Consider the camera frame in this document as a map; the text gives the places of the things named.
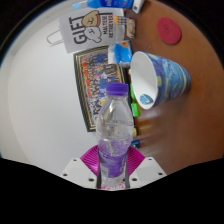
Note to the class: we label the clear purple-capped water bottle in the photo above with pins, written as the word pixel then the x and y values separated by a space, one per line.
pixel 115 133

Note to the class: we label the framed group photo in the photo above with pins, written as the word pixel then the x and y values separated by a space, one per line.
pixel 93 83

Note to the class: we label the white remote control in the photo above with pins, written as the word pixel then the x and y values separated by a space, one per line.
pixel 138 6

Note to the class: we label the small patterned snack packet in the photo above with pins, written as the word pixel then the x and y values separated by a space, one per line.
pixel 130 29

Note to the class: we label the flat round red coaster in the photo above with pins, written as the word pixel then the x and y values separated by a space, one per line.
pixel 169 31

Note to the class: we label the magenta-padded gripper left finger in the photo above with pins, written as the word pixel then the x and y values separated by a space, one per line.
pixel 80 172

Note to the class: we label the blue patterned paper cup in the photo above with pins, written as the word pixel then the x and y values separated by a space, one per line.
pixel 166 80

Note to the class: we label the colourful puzzle cube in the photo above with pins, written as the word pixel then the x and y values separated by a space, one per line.
pixel 120 20

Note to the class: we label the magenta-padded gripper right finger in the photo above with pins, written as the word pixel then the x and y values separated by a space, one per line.
pixel 146 171

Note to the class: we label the white paper gift bag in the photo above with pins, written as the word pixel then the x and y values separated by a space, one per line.
pixel 90 30

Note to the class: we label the blue detergent bottle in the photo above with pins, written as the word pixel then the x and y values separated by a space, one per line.
pixel 106 4

